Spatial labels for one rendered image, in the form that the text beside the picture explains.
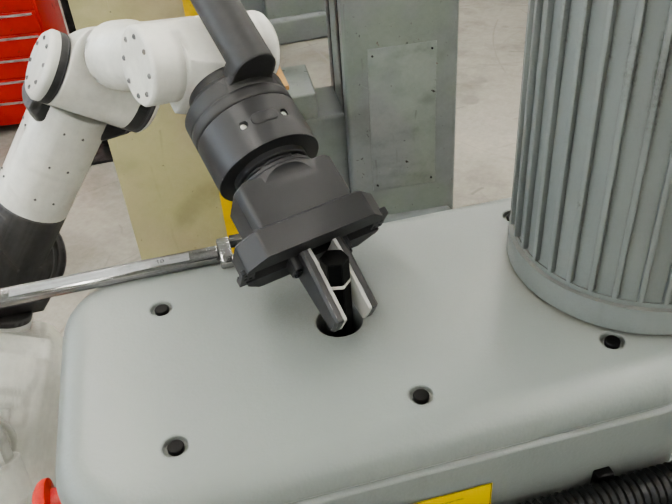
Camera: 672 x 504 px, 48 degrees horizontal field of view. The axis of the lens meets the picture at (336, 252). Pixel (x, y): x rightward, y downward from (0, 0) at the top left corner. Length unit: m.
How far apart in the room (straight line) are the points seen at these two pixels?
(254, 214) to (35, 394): 0.54
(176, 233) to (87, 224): 1.81
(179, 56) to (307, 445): 0.31
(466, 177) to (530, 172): 3.78
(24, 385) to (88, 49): 0.43
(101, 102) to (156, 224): 1.72
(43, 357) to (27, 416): 0.07
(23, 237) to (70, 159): 0.12
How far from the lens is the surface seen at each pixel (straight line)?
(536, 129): 0.55
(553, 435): 0.57
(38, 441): 1.05
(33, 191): 0.95
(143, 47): 0.62
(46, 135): 0.92
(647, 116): 0.50
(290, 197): 0.57
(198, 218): 2.57
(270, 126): 0.58
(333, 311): 0.55
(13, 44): 5.26
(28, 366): 1.02
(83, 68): 0.86
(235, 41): 0.59
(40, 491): 0.69
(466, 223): 0.69
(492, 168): 4.44
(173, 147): 2.43
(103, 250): 4.12
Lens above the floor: 2.29
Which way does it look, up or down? 37 degrees down
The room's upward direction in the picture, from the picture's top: 5 degrees counter-clockwise
